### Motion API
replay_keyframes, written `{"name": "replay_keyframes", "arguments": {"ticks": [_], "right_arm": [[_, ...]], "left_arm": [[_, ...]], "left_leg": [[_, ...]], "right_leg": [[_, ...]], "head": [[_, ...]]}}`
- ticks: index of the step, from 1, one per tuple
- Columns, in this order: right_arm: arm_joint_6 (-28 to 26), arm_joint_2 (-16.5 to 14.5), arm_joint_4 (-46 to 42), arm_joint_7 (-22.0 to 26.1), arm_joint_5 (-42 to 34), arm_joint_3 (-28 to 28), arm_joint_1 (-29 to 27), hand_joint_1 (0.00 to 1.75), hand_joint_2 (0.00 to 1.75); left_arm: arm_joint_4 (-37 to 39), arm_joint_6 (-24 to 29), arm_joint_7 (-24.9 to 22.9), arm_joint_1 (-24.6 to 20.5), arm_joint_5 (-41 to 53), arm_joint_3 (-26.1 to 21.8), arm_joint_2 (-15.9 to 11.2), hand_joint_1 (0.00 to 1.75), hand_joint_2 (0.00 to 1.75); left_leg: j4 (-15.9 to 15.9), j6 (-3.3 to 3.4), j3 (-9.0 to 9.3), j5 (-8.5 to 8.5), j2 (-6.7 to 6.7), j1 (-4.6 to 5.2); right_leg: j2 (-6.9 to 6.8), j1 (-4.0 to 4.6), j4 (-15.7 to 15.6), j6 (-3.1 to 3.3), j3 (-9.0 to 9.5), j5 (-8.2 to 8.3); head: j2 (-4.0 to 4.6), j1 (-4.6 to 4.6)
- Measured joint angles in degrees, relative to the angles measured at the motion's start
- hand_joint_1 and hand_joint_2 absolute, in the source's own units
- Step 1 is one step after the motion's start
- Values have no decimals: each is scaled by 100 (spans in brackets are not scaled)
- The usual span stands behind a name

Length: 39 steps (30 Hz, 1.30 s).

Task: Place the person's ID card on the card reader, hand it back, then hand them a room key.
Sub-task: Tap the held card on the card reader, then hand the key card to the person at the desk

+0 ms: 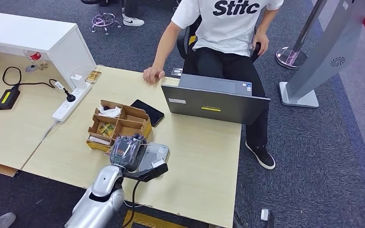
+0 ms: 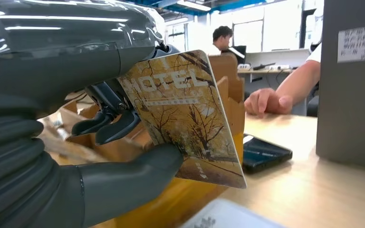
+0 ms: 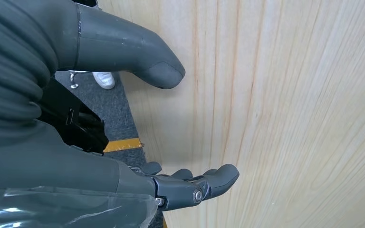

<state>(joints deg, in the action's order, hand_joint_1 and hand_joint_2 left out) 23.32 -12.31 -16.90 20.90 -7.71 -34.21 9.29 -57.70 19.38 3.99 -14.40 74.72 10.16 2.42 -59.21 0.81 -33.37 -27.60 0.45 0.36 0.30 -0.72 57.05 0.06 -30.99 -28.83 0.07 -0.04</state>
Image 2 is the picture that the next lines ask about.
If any ceiling light panel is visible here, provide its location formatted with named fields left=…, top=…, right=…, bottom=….
left=176, top=0, right=212, bottom=12

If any grey laptop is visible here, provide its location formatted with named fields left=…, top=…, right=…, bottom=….
left=315, top=0, right=365, bottom=172

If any black office chair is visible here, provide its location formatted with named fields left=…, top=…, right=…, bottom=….
left=306, top=82, right=320, bottom=118

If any person at background desk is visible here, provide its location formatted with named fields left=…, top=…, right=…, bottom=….
left=206, top=26, right=248, bottom=65

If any black smartphone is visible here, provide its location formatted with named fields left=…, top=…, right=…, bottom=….
left=241, top=133, right=293, bottom=174

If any person in white T-shirt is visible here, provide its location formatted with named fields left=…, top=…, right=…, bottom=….
left=244, top=6, right=325, bottom=118

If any background office desk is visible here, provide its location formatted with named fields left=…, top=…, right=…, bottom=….
left=237, top=48, right=311, bottom=117

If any hotel key card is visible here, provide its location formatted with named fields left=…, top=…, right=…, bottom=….
left=117, top=49, right=248, bottom=190

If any grey card reader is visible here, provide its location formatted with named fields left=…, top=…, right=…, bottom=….
left=179, top=198, right=287, bottom=228

